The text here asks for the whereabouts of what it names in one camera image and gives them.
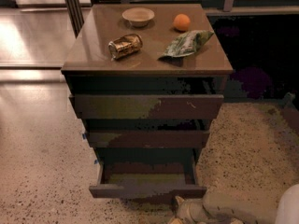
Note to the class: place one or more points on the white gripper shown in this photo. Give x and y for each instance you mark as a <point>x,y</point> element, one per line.
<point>195,209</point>

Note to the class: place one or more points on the drawer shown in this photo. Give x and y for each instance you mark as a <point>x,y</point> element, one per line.
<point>148,139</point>
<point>136,180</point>
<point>196,106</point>

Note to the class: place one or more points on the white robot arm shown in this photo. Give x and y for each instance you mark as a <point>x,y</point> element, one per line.
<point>219,208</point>

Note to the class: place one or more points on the brown drawer cabinet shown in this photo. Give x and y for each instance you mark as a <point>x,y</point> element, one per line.
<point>90,69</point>

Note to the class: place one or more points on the blue tape piece upper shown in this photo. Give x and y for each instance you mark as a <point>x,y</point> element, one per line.
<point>84,135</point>

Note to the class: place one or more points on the green chip bag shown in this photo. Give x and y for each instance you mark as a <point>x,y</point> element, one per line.
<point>186,44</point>

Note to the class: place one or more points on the gold crushed soda can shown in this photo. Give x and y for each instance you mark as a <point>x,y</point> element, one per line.
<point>125,45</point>

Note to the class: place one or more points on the orange fruit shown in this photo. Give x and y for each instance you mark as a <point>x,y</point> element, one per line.
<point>182,22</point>

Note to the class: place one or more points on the beige ceramic bowl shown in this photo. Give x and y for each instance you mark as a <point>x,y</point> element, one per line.
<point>138,16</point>

